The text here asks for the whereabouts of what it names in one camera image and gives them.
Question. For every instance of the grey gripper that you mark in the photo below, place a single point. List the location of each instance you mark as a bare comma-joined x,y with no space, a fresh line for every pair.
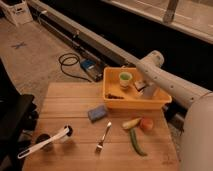
146,89

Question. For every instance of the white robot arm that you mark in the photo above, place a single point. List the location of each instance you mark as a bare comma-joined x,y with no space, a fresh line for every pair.
196,153

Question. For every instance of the yellow plastic tray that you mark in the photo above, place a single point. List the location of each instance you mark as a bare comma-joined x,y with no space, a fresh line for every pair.
132,99

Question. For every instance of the dark items in tray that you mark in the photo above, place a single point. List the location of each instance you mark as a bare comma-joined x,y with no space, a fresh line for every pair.
111,96

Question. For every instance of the blue sponge eraser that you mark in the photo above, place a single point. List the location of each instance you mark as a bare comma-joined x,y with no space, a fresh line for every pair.
97,113

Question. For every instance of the green white cup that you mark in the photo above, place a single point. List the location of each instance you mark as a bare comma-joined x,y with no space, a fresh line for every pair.
125,79

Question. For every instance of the orange peach fruit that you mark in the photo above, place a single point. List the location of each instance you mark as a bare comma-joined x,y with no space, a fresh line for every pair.
146,124

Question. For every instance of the blue electronic box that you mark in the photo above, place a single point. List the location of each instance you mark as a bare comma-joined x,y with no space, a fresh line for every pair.
87,64

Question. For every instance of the silver metal fork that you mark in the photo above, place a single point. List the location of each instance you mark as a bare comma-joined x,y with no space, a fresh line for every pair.
99,145

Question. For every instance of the white dish brush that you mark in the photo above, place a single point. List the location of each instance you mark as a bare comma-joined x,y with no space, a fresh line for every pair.
66,131

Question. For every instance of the dark round cup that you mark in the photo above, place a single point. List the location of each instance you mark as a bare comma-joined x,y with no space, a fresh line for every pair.
42,138

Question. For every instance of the white cardboard box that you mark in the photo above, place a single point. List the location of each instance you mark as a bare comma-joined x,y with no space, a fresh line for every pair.
18,13

